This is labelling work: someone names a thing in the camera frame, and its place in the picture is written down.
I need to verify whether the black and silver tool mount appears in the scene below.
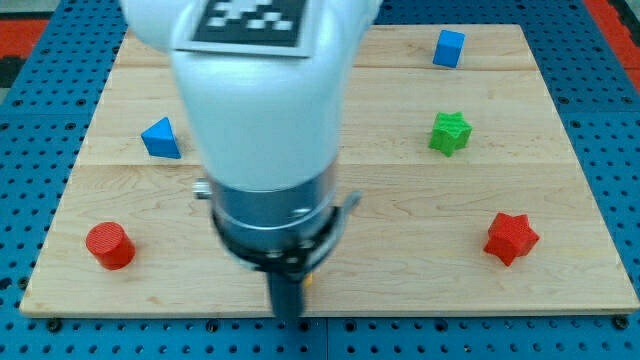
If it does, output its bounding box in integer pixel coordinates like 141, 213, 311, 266
193, 158, 362, 273

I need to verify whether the black pusher stick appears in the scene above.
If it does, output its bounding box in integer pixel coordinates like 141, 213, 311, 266
266, 272, 305, 320

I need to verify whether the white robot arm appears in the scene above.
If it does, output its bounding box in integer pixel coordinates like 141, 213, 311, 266
121, 0, 381, 319

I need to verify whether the yellow block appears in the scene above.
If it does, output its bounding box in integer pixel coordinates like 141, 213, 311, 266
302, 273, 313, 288

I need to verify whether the blue triangle block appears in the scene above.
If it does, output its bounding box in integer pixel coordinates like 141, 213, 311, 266
141, 117, 181, 159

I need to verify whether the red cylinder block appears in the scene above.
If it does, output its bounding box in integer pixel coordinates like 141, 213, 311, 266
85, 222, 136, 270

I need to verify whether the wooden board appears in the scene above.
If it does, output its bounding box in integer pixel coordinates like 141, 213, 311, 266
20, 25, 639, 319

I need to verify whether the green star block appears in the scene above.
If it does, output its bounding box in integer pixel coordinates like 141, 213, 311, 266
428, 112, 473, 157

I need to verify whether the black and white fiducial tag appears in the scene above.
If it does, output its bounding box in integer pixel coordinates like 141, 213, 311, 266
175, 0, 324, 58

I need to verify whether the red star block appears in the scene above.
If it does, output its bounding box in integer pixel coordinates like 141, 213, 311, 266
483, 212, 540, 267

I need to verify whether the blue cube block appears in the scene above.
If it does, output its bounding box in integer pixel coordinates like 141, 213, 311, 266
432, 29, 466, 68

